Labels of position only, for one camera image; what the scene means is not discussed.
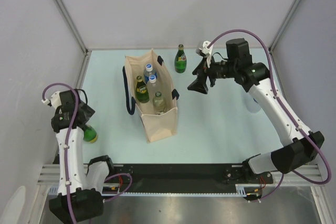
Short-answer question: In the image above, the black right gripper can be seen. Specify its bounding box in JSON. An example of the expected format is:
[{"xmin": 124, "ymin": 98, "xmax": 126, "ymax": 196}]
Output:
[{"xmin": 187, "ymin": 54, "xmax": 237, "ymax": 94}]

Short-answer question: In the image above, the clear unlabelled plastic water bottle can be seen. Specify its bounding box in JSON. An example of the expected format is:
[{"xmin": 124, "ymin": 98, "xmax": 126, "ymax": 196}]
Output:
[{"xmin": 147, "ymin": 75, "xmax": 163, "ymax": 104}]

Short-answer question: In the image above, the clear glass bottle green cap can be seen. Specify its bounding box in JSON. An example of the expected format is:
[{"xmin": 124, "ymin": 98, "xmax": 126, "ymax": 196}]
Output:
[{"xmin": 152, "ymin": 91, "xmax": 167, "ymax": 115}]

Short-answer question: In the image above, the blue label water bottle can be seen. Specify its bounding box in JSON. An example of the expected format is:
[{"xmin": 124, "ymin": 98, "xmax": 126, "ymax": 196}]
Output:
[{"xmin": 143, "ymin": 63, "xmax": 157, "ymax": 83}]

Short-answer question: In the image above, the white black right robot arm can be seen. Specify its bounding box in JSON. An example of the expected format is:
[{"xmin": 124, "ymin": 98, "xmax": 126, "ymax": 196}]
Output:
[{"xmin": 187, "ymin": 38, "xmax": 324, "ymax": 183}]

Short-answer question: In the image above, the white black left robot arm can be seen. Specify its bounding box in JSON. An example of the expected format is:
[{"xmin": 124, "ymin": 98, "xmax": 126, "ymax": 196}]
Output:
[{"xmin": 49, "ymin": 90, "xmax": 116, "ymax": 223}]

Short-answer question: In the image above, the beige canvas tote bag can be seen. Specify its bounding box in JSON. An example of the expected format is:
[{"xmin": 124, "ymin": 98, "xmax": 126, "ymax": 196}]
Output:
[{"xmin": 122, "ymin": 49, "xmax": 180, "ymax": 142}]

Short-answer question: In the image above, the green Perrier bottle back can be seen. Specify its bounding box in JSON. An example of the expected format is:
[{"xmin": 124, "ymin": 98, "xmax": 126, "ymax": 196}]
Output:
[{"xmin": 174, "ymin": 44, "xmax": 187, "ymax": 73}]

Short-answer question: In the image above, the blue label bottle right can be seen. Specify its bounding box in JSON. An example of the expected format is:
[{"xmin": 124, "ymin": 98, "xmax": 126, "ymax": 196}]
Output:
[{"xmin": 245, "ymin": 94, "xmax": 261, "ymax": 113}]

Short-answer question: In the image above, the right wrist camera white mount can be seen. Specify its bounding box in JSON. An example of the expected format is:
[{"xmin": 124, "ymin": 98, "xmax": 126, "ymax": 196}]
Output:
[{"xmin": 196, "ymin": 40, "xmax": 213, "ymax": 68}]

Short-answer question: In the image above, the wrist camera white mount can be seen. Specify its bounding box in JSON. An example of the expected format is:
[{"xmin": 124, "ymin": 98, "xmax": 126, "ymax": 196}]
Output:
[
  {"xmin": 196, "ymin": 40, "xmax": 213, "ymax": 68},
  {"xmin": 42, "ymin": 91, "xmax": 61, "ymax": 109}
]

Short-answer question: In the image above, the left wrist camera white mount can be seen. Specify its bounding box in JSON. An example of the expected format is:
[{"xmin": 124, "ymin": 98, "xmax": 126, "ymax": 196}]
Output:
[{"xmin": 42, "ymin": 91, "xmax": 61, "ymax": 109}]

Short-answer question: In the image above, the white slotted cable duct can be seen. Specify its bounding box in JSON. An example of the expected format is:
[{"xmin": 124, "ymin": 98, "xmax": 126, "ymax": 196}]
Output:
[{"xmin": 47, "ymin": 184, "xmax": 262, "ymax": 197}]

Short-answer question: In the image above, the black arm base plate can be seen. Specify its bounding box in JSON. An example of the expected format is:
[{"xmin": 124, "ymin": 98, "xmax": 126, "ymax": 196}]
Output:
[{"xmin": 114, "ymin": 164, "xmax": 274, "ymax": 193}]

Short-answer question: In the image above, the aluminium corner post left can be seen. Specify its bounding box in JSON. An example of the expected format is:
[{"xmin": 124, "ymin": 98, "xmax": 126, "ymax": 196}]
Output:
[{"xmin": 53, "ymin": 0, "xmax": 88, "ymax": 55}]

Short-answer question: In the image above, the aluminium corner post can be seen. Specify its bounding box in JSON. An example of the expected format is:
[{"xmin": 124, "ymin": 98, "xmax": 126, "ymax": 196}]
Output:
[
  {"xmin": 268, "ymin": 0, "xmax": 303, "ymax": 54},
  {"xmin": 53, "ymin": 0, "xmax": 88, "ymax": 55}
]

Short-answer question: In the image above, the aluminium corner post right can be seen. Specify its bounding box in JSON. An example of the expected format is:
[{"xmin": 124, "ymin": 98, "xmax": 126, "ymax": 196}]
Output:
[{"xmin": 268, "ymin": 0, "xmax": 303, "ymax": 54}]

